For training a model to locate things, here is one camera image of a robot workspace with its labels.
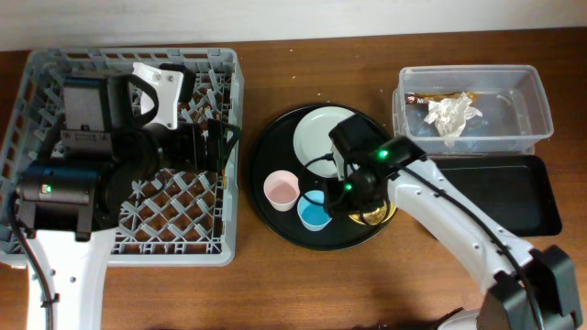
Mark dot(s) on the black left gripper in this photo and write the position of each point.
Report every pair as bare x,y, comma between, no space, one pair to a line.
193,158

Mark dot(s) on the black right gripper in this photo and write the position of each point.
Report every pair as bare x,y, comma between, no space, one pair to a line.
337,203

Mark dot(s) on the small gold plate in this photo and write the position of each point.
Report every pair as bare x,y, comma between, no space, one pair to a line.
377,217

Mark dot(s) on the blue plastic cup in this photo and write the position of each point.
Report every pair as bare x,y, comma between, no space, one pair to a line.
311,211

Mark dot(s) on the brown snack wrapper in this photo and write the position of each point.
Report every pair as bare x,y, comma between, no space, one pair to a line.
425,98

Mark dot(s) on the pink plastic cup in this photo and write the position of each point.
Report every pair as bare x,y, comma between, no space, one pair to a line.
281,188

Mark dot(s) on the white tissue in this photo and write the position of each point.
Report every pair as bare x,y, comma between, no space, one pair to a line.
450,117

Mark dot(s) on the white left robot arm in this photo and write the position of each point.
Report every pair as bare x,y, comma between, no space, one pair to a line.
115,129

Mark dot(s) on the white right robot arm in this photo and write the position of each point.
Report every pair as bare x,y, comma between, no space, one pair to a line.
523,287

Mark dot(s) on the grey dishwasher rack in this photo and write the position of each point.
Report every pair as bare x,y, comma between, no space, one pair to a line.
177,218

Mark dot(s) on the clear plastic waste bin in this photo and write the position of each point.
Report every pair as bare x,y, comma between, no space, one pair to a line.
512,99

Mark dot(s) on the white round plate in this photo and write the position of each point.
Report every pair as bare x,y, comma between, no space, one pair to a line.
310,138

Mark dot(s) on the round black tray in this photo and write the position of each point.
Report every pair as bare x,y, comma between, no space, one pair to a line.
272,151

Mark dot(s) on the black rectangular tray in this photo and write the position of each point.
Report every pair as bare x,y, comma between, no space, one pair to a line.
514,191

